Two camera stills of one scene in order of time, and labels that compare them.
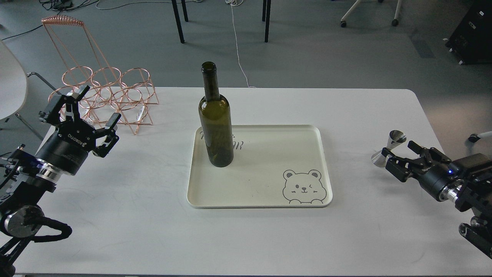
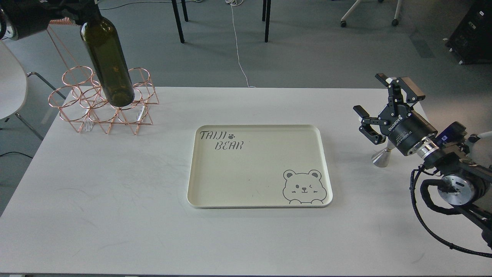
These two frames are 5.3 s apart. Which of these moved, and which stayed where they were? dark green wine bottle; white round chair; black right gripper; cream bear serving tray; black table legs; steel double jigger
Moved: dark green wine bottle; black right gripper
Stayed: cream bear serving tray; steel double jigger; black table legs; white round chair
